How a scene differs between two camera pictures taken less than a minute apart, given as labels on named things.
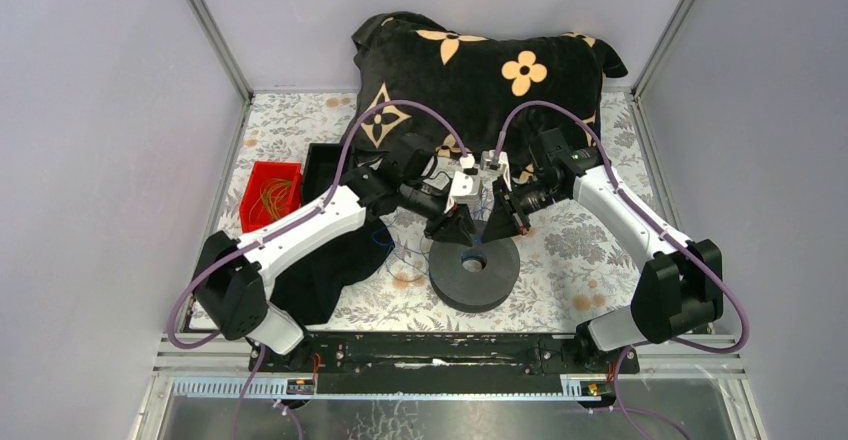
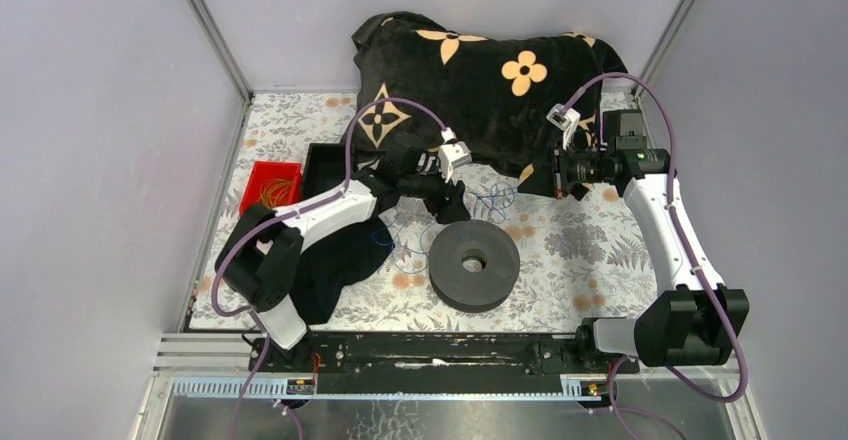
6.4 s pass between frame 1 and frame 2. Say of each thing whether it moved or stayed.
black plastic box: stayed
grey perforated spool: stayed
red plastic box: stayed
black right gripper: moved
